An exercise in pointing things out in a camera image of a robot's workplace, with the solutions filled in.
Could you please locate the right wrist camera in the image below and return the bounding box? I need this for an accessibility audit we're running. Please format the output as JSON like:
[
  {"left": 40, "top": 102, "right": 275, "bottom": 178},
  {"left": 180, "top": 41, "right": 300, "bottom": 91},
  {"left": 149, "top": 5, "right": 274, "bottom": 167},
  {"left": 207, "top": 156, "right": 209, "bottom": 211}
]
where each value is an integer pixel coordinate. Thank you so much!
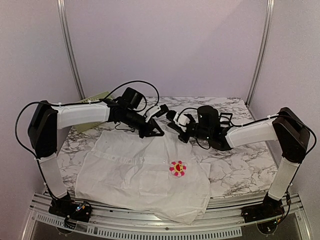
[{"left": 166, "top": 110, "right": 191, "bottom": 127}]

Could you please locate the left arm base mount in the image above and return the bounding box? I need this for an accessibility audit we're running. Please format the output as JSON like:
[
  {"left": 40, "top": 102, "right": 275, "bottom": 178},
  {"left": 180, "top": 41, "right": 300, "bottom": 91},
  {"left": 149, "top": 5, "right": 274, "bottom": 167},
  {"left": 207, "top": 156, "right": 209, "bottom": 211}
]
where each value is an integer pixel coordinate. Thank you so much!
[{"left": 48, "top": 200, "right": 93, "bottom": 223}]

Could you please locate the aluminium frame post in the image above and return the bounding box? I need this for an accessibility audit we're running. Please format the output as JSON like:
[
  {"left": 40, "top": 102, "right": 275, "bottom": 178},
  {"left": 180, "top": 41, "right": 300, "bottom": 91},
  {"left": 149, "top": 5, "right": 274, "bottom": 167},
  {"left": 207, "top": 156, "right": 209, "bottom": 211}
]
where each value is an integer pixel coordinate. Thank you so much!
[
  {"left": 56, "top": 0, "right": 86, "bottom": 100},
  {"left": 245, "top": 0, "right": 275, "bottom": 108}
]

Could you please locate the left aluminium frame post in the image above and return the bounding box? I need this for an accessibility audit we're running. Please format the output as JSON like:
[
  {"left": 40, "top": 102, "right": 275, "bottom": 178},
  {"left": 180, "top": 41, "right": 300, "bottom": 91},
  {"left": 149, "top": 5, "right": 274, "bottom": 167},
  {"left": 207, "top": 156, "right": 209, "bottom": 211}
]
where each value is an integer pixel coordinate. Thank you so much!
[{"left": 56, "top": 0, "right": 86, "bottom": 100}]

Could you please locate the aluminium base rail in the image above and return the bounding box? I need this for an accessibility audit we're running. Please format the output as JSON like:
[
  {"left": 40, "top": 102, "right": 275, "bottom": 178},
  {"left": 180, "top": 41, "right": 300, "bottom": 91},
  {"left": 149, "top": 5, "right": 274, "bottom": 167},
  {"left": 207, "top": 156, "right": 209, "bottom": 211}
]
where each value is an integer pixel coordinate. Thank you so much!
[{"left": 29, "top": 192, "right": 305, "bottom": 232}]

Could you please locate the pink flower brooch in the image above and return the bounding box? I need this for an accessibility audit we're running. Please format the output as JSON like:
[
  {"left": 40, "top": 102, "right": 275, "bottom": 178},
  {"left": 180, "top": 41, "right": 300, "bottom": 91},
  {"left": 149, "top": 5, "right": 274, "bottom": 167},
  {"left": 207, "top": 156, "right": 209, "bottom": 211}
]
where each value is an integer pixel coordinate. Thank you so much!
[{"left": 169, "top": 160, "right": 188, "bottom": 178}]

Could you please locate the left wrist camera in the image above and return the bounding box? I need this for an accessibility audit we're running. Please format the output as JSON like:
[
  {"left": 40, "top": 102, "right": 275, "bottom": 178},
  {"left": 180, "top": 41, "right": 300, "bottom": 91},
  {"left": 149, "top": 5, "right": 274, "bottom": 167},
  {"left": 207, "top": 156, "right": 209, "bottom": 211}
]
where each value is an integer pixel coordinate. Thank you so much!
[{"left": 144, "top": 104, "right": 169, "bottom": 123}]

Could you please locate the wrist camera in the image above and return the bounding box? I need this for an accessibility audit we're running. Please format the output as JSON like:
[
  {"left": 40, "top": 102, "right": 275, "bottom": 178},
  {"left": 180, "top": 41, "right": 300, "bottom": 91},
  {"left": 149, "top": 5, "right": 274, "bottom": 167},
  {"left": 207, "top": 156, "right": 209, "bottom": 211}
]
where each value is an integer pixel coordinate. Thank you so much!
[
  {"left": 144, "top": 104, "right": 169, "bottom": 123},
  {"left": 166, "top": 110, "right": 191, "bottom": 127}
]

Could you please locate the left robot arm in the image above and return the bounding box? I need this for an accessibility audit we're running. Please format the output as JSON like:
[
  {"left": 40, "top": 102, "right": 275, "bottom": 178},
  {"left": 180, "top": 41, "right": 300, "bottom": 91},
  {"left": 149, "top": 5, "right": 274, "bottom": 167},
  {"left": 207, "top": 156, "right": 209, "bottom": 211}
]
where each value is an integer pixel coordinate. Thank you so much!
[{"left": 14, "top": 87, "right": 164, "bottom": 217}]

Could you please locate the white slotted cable duct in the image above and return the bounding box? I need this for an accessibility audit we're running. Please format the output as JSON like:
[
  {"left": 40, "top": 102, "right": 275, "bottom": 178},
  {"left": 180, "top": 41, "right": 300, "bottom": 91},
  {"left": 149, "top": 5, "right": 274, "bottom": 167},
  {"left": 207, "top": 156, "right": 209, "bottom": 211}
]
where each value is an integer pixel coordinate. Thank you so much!
[{"left": 33, "top": 213, "right": 243, "bottom": 240}]

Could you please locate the black box with brown brooch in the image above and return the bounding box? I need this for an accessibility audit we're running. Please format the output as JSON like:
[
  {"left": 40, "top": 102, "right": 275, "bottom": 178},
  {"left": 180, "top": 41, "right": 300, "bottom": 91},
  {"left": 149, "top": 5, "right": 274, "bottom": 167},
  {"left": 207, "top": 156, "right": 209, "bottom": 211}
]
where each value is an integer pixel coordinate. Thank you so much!
[{"left": 219, "top": 112, "right": 234, "bottom": 127}]

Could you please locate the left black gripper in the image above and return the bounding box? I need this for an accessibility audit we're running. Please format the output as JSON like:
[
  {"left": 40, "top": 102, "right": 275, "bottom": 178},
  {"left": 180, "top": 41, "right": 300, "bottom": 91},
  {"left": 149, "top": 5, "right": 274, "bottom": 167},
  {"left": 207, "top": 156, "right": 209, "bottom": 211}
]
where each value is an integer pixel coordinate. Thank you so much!
[{"left": 122, "top": 108, "right": 164, "bottom": 139}]

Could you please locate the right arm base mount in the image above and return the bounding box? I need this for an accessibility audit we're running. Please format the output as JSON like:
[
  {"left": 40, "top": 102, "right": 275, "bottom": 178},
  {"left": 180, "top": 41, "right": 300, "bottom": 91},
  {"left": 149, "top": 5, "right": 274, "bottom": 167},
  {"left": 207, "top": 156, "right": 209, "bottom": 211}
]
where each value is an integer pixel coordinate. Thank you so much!
[{"left": 241, "top": 196, "right": 285, "bottom": 223}]

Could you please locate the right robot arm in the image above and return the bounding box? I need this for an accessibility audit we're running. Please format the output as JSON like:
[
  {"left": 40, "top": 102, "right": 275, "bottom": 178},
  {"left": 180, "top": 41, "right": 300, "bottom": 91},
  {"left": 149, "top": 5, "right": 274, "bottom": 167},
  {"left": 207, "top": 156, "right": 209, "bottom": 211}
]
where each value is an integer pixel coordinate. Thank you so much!
[{"left": 166, "top": 105, "right": 317, "bottom": 218}]

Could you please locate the right aluminium frame post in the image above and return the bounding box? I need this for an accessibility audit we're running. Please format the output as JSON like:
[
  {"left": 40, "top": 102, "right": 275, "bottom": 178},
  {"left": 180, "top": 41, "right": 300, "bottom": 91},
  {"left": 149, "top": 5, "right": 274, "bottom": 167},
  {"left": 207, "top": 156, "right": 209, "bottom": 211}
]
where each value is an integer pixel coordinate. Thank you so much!
[{"left": 245, "top": 0, "right": 275, "bottom": 108}]

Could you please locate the green plastic basket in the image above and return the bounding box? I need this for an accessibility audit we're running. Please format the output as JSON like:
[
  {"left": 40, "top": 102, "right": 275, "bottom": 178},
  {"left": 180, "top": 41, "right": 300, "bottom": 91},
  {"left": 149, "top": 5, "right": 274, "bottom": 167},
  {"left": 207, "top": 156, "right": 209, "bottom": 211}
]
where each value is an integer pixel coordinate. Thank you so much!
[{"left": 74, "top": 91, "right": 113, "bottom": 134}]

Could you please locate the white button shirt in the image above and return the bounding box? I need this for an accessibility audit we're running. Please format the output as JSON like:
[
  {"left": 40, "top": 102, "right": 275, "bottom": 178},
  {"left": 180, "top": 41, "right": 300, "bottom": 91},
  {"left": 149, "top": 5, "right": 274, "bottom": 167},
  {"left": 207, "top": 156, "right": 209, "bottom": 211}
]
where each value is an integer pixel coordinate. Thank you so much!
[{"left": 75, "top": 131, "right": 211, "bottom": 224}]

